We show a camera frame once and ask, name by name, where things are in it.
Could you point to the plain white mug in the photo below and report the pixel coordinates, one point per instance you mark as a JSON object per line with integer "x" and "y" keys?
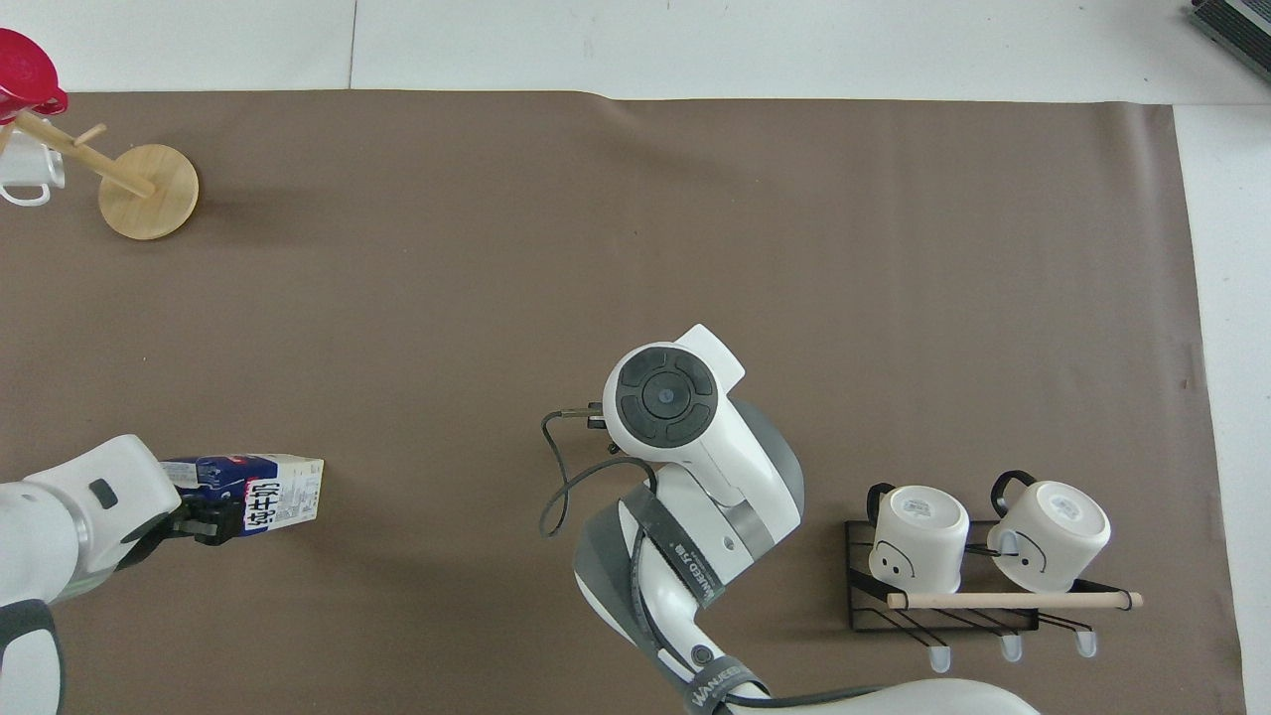
{"x": 30, "y": 169}

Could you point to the dark grey ribbed box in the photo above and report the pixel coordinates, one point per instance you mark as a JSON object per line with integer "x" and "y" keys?
{"x": 1236, "y": 25}

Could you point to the wooden rod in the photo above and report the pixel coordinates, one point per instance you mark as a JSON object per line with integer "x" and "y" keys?
{"x": 993, "y": 600}

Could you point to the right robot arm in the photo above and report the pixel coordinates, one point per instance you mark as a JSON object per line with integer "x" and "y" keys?
{"x": 715, "y": 467}

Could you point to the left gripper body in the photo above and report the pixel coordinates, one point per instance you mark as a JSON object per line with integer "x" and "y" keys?
{"x": 149, "y": 541}

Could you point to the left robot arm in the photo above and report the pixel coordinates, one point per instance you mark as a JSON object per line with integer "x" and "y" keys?
{"x": 60, "y": 536}

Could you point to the wooden mug tree stand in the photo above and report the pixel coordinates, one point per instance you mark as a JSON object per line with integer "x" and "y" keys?
{"x": 154, "y": 194}

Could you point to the blue and white milk carton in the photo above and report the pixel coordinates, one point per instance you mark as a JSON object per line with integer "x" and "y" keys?
{"x": 283, "y": 492}

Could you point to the red cup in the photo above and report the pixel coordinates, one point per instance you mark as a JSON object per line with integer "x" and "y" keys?
{"x": 25, "y": 70}

